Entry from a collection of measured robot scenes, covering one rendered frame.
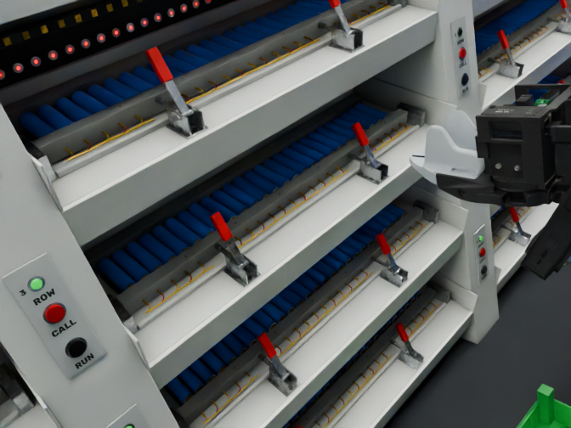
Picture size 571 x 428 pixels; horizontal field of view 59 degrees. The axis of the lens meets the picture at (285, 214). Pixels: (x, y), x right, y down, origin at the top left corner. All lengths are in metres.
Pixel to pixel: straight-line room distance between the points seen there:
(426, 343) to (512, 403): 0.18
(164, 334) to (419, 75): 0.58
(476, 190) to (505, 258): 0.78
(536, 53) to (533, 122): 0.80
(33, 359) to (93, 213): 0.14
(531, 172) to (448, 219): 0.56
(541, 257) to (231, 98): 0.36
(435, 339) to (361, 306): 0.25
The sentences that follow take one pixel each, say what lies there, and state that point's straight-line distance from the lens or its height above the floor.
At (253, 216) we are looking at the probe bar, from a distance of 0.68.
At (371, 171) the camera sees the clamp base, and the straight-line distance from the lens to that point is 0.77.
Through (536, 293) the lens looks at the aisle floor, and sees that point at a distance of 1.30.
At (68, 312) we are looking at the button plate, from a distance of 0.52.
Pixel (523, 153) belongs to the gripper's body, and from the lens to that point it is 0.44.
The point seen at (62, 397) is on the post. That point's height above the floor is 0.52.
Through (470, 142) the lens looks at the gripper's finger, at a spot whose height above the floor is 0.62.
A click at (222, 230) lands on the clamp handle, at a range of 0.61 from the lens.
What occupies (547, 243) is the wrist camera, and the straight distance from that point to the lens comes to 0.48.
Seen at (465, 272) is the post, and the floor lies 0.19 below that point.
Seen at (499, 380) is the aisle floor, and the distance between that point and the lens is 1.12.
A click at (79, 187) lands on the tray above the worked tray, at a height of 0.69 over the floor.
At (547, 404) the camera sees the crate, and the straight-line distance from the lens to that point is 1.01.
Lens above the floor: 0.84
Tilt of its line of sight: 28 degrees down
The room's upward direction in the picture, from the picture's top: 17 degrees counter-clockwise
